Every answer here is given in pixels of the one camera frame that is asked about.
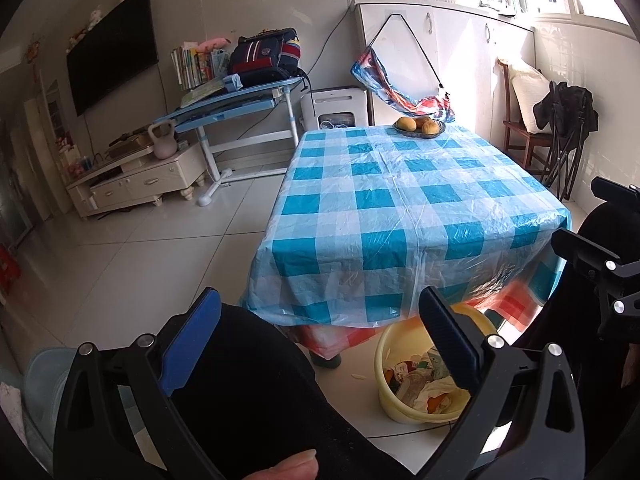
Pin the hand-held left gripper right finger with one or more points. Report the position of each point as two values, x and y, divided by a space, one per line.
447 345

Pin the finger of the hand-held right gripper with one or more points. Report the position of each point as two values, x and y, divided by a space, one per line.
612 191
580 255

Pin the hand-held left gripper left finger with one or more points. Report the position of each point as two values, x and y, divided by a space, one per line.
192 340

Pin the milk carton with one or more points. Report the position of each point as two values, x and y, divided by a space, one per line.
434 367

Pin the white tissue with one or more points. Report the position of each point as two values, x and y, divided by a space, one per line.
440 385

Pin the clear plastic bottle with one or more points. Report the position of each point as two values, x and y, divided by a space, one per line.
412 391

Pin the red snack bag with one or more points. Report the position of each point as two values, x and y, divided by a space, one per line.
397 374

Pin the small orange peel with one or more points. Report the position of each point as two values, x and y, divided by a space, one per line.
437 404

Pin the yellow plastic basin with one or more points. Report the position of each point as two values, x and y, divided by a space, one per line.
395 405

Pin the dark fruit plate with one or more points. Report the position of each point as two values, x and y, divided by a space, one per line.
400 132

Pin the person's right hand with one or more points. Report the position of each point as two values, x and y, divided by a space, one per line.
632 367

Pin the person's left hand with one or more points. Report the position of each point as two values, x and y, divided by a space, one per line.
290 470

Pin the black folding chair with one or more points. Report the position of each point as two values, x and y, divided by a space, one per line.
567 120

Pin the wooden chair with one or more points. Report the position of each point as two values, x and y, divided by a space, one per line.
517 140

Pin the white cushion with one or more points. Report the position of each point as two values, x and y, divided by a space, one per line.
525 90

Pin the blue checkered plastic tablecloth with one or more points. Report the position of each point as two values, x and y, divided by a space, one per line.
400 200

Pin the cream television cabinet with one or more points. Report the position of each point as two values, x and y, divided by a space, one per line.
145 180

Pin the white cabinet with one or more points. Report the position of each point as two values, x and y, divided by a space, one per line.
470 70

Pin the pale pink cloth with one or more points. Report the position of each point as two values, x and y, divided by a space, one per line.
12 410

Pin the red plastic stool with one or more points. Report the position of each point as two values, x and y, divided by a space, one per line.
10 267

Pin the pink kettlebell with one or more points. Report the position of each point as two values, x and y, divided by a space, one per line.
164 145

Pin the brownish mango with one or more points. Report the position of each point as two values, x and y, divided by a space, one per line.
422 121

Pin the brown box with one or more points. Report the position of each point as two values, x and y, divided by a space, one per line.
130 145

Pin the colourful toy box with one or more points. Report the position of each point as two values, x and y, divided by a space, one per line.
70 155

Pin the blue study desk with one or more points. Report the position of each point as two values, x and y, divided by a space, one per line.
230 105

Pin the colourful printed bag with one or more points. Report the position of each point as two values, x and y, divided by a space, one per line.
395 90

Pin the open book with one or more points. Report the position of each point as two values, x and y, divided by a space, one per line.
202 94

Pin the white plastic stool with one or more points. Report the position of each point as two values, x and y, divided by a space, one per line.
335 102

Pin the tall white shelf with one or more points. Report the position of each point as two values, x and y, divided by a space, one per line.
52 110

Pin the row of books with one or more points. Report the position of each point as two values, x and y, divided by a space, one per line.
192 67

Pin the dark striped backpack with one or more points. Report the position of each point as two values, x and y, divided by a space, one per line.
265 57

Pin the pink plush toy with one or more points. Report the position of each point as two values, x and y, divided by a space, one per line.
212 44

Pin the black flat television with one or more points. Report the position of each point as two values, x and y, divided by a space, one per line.
112 50

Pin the small plush toy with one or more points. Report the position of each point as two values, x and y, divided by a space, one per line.
77 37

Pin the white plush toy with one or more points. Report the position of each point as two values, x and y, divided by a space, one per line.
95 19

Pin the red knot wall ornament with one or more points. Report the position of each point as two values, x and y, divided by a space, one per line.
34 50

